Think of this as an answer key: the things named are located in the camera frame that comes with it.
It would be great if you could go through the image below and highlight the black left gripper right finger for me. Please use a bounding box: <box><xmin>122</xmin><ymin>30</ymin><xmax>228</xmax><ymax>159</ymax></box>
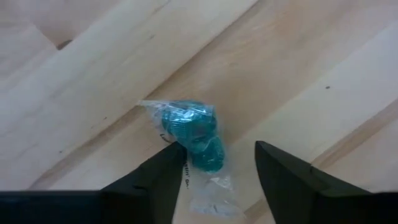
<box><xmin>254</xmin><ymin>139</ymin><xmax>373</xmax><ymax>224</ymax></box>

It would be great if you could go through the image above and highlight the teal hard candy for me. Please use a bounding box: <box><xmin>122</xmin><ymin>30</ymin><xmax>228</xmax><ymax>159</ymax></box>
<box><xmin>137</xmin><ymin>98</ymin><xmax>247</xmax><ymax>219</ymax></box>

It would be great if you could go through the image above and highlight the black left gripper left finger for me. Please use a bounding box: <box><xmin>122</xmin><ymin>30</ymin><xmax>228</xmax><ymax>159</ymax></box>
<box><xmin>99</xmin><ymin>141</ymin><xmax>188</xmax><ymax>224</ymax></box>

